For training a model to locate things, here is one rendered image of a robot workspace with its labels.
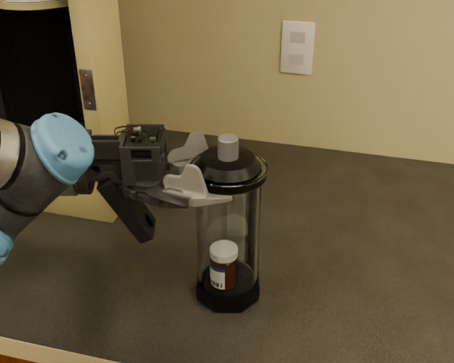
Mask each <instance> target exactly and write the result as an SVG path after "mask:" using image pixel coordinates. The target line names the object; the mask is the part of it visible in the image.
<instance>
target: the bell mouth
mask: <svg viewBox="0 0 454 363"><path fill-rule="evenodd" d="M67 6H68V0H0V9H5V10H14V11H36V10H46V9H57V8H63V7H67Z"/></svg>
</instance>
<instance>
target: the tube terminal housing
mask: <svg viewBox="0 0 454 363"><path fill-rule="evenodd" d="M68 8H69V14H70V20H71V29H72V35H73V40H74V50H75V56H76V65H77V71H78V77H79V86H80V92H81V102H82V107H83V113H84V122H85V128H86V130H92V135H114V129H115V128H116V127H120V126H126V125H127V124H130V123H129V115H128V101H127V93H126V85H125V70H124V63H123V48H122V40H121V32H120V18H119V10H118V2H117V0H68ZM79 68H80V69H88V70H92V78H93V85H94V95H95V101H96V107H97V111H94V110H87V109H84V102H83V96H82V91H81V81H80V75H79ZM97 185H98V182H97V181H96V182H95V185H94V190H93V192H92V193H91V194H78V195H77V196H58V197H57V198H56V199H55V200H54V201H53V202H52V203H50V204H49V205H48V206H47V207H46V208H45V209H44V210H43V212H49V213H54V214H59V215H67V216H72V217H77V218H86V219H90V220H98V221H104V222H108V223H113V222H114V221H115V219H116V218H117V214H116V213H115V211H114V210H113V209H112V208H111V207H110V206H109V204H108V203H107V202H106V200H105V199H104V198H103V196H102V195H101V194H100V193H99V192H98V190H97Z"/></svg>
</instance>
